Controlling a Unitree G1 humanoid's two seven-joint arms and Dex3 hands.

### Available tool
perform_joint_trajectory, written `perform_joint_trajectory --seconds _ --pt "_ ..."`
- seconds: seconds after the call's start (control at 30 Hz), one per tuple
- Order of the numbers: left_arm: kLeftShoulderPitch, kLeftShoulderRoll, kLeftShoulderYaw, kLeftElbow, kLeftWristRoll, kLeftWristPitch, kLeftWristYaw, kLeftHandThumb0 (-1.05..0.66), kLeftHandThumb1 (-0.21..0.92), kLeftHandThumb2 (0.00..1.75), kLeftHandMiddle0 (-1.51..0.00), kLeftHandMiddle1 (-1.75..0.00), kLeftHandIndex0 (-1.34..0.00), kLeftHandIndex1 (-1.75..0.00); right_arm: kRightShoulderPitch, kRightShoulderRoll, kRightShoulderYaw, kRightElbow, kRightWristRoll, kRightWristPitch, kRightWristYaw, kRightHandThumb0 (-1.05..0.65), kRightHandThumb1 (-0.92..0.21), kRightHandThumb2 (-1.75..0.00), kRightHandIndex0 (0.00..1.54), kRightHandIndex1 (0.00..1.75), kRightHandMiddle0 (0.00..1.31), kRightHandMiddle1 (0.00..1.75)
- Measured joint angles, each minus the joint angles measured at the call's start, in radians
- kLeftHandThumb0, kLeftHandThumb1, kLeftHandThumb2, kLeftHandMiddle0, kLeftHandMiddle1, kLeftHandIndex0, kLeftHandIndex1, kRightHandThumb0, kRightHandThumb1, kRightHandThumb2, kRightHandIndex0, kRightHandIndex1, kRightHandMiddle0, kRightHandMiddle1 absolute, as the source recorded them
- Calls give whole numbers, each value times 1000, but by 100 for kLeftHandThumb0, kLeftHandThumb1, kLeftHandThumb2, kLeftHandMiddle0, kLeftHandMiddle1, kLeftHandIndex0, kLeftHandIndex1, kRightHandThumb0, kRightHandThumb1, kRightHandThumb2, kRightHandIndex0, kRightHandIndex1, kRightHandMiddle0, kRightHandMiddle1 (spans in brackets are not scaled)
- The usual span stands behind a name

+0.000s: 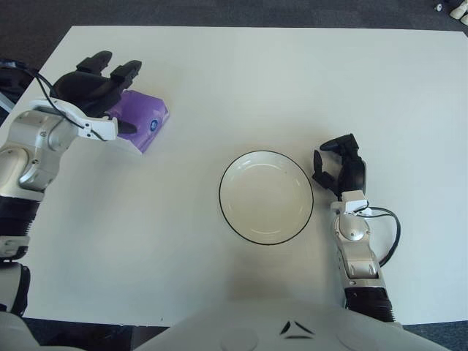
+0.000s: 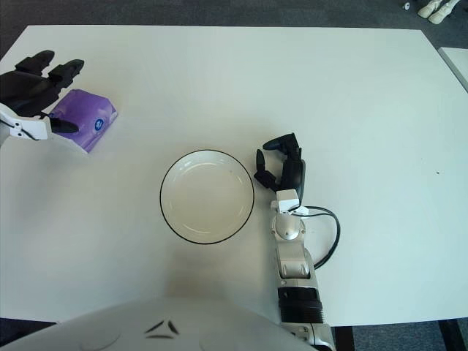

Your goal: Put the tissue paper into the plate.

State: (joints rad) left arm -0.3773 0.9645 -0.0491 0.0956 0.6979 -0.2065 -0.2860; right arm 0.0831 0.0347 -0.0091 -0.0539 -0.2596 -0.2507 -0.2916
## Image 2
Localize white plate with black rim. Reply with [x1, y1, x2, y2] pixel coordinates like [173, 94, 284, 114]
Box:
[159, 149, 256, 245]

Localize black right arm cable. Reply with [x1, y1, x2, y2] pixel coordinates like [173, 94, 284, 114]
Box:
[301, 206, 343, 270]

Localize black table leg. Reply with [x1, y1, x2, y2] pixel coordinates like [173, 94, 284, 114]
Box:
[334, 326, 355, 351]
[437, 320, 462, 351]

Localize purple tissue paper pack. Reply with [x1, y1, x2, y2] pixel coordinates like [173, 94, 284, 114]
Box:
[45, 89, 120, 155]

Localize silver robot torso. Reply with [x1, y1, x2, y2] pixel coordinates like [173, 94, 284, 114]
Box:
[0, 296, 310, 351]

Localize white neighbouring table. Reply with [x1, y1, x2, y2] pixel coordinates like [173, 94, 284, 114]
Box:
[437, 46, 468, 92]

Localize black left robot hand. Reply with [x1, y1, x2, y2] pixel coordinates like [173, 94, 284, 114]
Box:
[0, 50, 86, 135]

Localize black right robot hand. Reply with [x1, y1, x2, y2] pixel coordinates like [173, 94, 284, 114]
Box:
[254, 132, 306, 200]

